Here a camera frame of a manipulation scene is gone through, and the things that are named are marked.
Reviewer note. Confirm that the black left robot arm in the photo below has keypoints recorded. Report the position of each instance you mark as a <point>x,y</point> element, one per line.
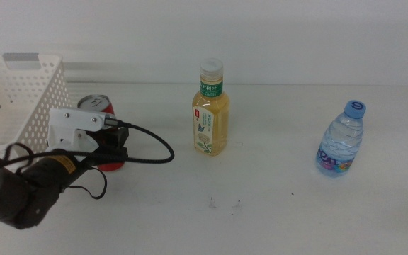
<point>5,198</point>

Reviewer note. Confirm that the yellow tea bottle white cap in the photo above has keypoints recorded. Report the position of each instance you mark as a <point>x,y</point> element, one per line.
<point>218,120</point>

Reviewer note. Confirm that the small water bottle blue cap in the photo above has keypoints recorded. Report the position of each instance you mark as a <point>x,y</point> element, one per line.
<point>341,141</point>

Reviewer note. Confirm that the red cola can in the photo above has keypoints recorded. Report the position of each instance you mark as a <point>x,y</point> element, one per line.
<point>96,101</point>

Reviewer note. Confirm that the white perforated plastic basket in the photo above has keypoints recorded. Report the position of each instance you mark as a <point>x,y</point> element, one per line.
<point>57,56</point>

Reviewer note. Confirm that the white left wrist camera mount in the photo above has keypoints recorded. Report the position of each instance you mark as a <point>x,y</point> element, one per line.
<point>73,118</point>

